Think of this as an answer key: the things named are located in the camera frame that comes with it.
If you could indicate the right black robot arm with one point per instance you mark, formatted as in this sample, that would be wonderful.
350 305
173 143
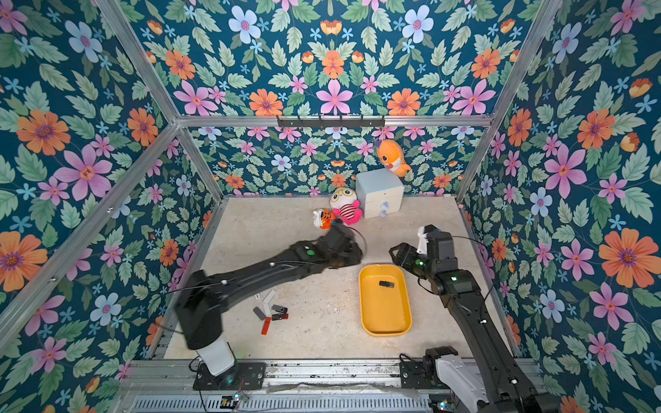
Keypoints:
501 385

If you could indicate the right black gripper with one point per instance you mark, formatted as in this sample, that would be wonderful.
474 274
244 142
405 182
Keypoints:
401 253

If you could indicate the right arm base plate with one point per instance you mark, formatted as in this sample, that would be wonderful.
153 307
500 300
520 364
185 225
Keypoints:
413 374

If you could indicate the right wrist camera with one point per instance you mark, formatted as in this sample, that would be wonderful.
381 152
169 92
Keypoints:
422 242

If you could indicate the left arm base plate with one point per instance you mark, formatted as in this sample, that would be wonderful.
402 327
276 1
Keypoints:
242 376

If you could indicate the pink striped owl plush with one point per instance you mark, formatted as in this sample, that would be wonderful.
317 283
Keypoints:
345 205

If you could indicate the red usb drive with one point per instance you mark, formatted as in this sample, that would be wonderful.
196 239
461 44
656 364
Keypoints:
266 326

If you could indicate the yellow plastic storage tray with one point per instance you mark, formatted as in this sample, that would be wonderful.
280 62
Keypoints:
385 312

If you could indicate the gray usb drive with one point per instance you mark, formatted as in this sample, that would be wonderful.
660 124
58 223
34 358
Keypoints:
259 313

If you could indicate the white ventilation grille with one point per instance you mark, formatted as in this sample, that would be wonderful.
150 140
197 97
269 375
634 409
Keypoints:
284 403

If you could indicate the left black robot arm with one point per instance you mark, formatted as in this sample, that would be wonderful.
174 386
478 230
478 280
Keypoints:
205 298

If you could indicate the white mini drawer cabinet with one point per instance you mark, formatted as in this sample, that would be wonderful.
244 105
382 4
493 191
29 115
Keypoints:
380 193

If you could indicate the black wall hook rail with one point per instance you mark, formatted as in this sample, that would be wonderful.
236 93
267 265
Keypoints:
321 122

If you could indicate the small orange tiger plush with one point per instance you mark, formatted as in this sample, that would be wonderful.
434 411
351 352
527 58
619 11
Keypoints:
323 218

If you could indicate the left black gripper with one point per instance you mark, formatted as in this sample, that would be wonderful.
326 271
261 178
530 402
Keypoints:
358 254

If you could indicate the orange fox plush toy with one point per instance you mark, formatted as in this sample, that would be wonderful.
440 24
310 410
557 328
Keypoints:
392 157

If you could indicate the white long usb drive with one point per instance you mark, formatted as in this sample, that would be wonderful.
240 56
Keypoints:
267 301

